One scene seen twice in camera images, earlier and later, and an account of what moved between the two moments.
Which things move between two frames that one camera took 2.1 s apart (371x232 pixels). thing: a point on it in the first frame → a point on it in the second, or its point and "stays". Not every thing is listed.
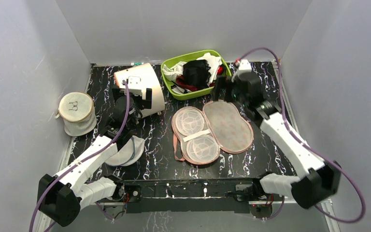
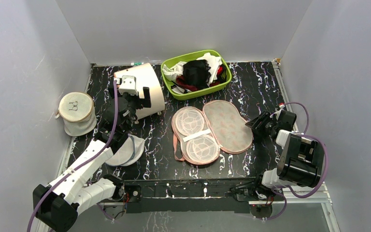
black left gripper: (145, 104) stays
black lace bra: (196, 73) stays
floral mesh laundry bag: (199, 136) stays
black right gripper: (225, 90) → (259, 122)
